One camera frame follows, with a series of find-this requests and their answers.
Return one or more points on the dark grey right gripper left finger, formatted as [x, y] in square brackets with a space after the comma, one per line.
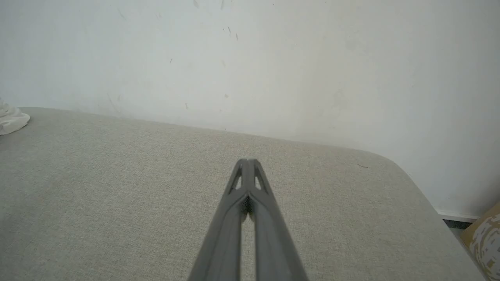
[224, 234]

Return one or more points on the brown cardboard box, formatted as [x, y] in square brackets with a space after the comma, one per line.
[484, 238]

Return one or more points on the white and black shirt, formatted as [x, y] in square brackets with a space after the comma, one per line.
[11, 119]

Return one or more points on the grey fabric sofa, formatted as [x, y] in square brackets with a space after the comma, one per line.
[117, 203]

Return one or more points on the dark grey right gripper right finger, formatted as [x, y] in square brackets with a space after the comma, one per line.
[273, 242]

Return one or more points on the white baseboard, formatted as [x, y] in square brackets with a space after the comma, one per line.
[457, 215]

